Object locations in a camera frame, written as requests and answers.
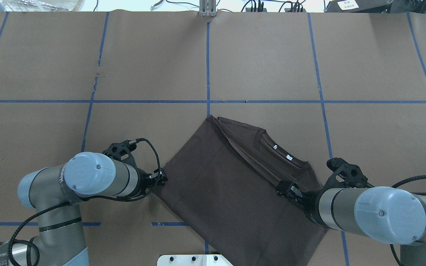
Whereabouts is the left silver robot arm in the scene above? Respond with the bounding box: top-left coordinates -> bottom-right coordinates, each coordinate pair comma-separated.
0,151 -> 167,266

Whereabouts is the dark brown t-shirt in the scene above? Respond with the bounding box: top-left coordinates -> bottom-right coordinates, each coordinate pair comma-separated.
155,116 -> 327,266

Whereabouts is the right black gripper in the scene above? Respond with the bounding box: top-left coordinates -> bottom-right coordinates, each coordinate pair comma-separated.
275,180 -> 318,222

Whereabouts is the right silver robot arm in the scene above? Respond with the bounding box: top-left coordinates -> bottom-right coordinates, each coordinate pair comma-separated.
276,181 -> 426,266

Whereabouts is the aluminium frame post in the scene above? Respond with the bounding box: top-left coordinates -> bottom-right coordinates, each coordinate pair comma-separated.
199,0 -> 218,17

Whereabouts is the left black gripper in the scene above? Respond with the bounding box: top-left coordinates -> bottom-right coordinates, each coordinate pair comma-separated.
137,168 -> 168,196

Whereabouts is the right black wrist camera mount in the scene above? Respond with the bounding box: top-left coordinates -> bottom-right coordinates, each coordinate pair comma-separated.
324,158 -> 371,188

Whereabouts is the clear plastic bag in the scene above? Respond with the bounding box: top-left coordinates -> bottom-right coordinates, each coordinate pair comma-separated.
0,0 -> 85,12

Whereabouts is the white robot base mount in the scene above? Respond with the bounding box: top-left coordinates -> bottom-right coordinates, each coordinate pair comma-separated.
157,254 -> 232,266

